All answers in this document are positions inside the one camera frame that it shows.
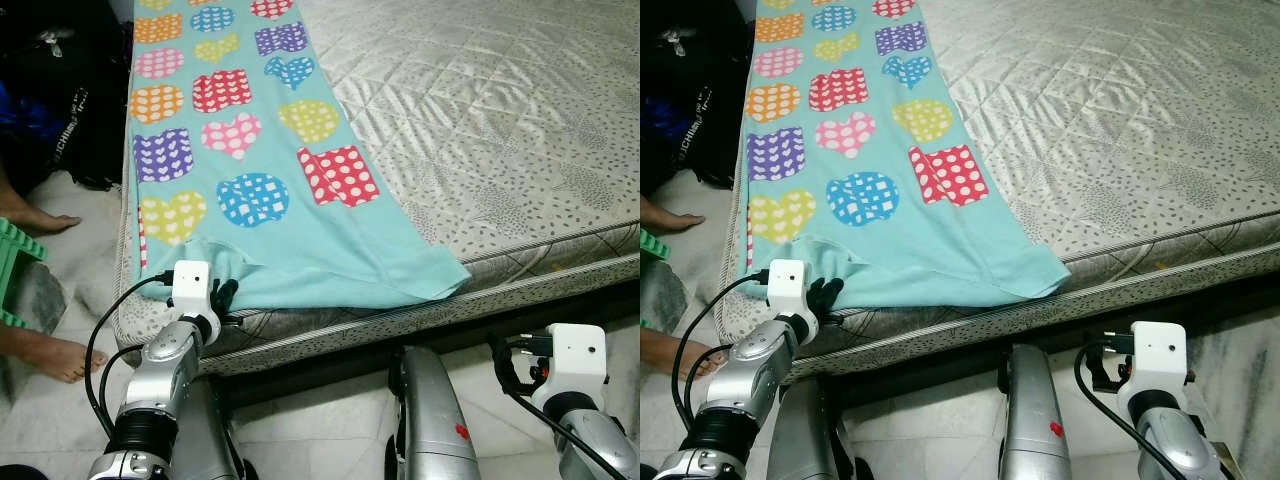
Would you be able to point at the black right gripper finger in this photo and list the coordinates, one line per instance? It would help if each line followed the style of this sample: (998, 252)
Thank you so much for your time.
(500, 360)

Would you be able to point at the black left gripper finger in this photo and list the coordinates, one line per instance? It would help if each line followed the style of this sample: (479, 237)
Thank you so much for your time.
(226, 292)
(828, 290)

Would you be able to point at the teal blanket with colourful shapes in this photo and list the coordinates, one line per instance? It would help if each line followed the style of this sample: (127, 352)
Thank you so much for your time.
(300, 250)
(910, 250)

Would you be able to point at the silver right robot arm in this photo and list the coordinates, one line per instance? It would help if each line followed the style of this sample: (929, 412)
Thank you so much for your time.
(600, 440)
(1180, 440)

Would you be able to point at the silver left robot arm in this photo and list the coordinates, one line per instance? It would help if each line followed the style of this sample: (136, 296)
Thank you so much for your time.
(160, 390)
(745, 385)

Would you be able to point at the silver robot right leg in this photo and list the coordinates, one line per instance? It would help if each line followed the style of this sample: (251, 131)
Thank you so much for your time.
(1035, 420)
(435, 420)

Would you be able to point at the silver robot leg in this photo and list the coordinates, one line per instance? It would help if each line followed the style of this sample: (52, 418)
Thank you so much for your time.
(210, 435)
(810, 435)
(1035, 420)
(435, 420)

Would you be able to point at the silver robot left leg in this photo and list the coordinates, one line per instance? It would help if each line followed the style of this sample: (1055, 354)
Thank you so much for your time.
(210, 435)
(810, 435)

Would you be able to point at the seated person in black shorts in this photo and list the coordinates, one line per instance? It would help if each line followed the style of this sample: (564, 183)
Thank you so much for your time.
(45, 352)
(675, 350)

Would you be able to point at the green plastic stool stack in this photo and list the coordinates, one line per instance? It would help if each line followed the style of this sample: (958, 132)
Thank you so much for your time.
(15, 255)
(650, 245)

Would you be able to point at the black bag with white lettering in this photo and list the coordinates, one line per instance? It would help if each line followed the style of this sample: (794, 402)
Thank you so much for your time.
(85, 110)
(705, 110)

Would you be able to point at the blue bag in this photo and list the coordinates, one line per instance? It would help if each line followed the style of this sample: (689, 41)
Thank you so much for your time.
(660, 118)
(25, 115)

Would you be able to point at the white quilted mattress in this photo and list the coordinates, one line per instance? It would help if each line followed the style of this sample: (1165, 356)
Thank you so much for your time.
(1130, 120)
(520, 120)

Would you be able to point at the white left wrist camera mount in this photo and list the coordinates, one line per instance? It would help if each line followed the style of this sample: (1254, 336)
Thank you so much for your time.
(190, 285)
(788, 285)

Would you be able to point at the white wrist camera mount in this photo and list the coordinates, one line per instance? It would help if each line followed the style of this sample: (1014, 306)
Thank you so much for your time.
(575, 360)
(1155, 358)
(190, 285)
(788, 285)

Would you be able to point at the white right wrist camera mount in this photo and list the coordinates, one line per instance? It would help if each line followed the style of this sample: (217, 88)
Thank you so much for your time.
(575, 360)
(1155, 358)

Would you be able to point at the black bed frame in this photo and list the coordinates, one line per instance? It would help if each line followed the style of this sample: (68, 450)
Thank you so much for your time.
(1050, 325)
(450, 330)

